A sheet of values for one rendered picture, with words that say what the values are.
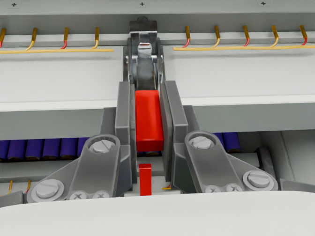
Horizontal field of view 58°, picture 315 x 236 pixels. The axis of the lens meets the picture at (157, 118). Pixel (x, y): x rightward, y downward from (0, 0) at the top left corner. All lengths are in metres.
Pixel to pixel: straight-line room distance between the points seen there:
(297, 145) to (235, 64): 0.15
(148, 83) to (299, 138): 0.21
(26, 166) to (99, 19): 0.21
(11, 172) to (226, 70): 0.26
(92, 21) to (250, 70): 0.11
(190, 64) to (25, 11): 0.11
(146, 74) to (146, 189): 0.16
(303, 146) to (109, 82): 0.21
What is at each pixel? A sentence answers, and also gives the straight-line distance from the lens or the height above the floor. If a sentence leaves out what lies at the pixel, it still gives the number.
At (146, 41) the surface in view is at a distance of 0.17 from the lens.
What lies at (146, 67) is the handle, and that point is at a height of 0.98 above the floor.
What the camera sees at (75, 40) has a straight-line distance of 0.21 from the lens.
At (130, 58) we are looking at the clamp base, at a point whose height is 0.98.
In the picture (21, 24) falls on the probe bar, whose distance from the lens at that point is 0.22.
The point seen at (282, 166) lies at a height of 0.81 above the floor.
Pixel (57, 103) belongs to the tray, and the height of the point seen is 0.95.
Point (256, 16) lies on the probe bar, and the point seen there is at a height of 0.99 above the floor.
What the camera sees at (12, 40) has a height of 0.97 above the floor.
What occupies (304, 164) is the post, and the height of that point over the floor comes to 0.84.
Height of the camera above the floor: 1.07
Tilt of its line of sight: 42 degrees down
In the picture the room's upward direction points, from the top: 2 degrees clockwise
